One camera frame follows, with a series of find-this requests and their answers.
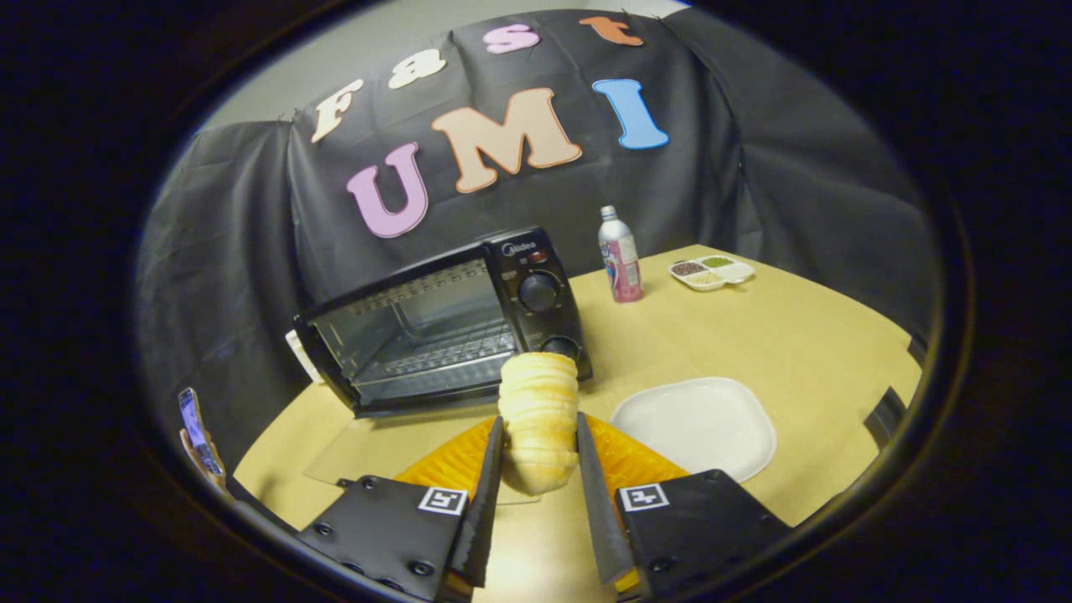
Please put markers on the white divided condiment dish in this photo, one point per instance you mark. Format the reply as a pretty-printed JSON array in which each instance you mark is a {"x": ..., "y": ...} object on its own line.
[{"x": 712, "y": 272}]

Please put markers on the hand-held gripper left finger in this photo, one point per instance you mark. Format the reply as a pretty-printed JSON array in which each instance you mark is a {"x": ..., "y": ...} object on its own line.
[{"x": 481, "y": 519}]

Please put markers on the smartphone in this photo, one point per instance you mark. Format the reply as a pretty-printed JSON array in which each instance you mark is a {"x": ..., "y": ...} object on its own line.
[{"x": 197, "y": 427}]

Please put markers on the white pop-up toaster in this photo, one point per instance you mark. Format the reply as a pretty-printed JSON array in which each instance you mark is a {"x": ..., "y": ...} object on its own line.
[{"x": 298, "y": 353}]

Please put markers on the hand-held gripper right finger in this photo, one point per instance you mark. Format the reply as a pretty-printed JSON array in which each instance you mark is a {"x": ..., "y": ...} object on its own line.
[{"x": 596, "y": 519}]

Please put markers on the ridged bread roll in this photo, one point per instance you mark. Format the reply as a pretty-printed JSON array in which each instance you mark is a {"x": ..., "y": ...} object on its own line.
[{"x": 538, "y": 410}]

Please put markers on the white square plate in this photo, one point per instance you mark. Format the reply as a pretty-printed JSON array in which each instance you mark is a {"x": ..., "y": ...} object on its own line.
[{"x": 703, "y": 427}]

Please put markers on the pink drink bottle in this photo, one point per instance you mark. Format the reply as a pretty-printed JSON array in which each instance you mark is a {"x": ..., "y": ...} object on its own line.
[{"x": 621, "y": 260}]

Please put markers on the black toaster oven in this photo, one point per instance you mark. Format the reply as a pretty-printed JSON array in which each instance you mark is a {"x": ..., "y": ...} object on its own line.
[{"x": 536, "y": 260}]

